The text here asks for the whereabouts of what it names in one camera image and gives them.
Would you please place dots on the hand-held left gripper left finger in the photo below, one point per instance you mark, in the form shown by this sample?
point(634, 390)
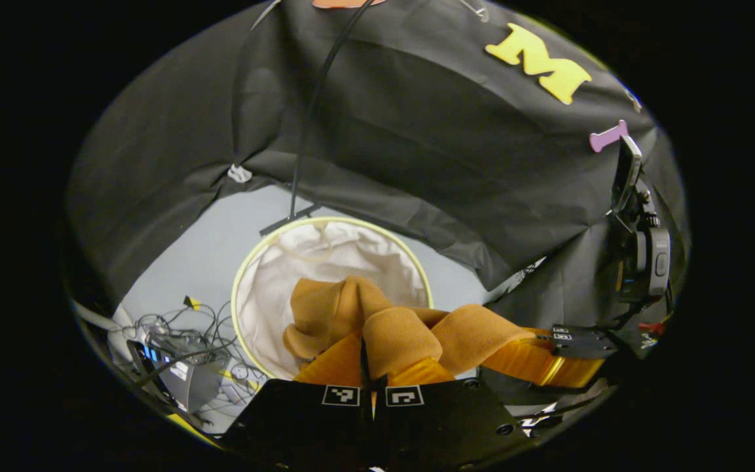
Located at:
point(299, 426)

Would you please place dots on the brown jacket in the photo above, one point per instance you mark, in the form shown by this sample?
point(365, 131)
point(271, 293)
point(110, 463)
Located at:
point(397, 334)

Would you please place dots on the white laundry hamper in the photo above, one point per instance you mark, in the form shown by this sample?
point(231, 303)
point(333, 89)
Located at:
point(325, 255)

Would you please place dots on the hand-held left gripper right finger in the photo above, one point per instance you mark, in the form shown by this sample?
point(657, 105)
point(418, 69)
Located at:
point(449, 426)

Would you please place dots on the small white clip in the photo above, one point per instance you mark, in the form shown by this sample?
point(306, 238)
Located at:
point(240, 174)

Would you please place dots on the grey electronics box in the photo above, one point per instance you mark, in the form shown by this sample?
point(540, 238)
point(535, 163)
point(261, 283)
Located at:
point(187, 380)

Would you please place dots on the black backdrop cloth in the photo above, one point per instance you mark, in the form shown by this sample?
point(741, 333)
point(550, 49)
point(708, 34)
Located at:
point(417, 131)

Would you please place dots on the black clothes rack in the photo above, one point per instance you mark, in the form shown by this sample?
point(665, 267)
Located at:
point(312, 111)

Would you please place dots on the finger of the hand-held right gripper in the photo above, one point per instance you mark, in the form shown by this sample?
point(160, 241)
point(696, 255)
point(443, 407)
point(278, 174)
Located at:
point(548, 364)

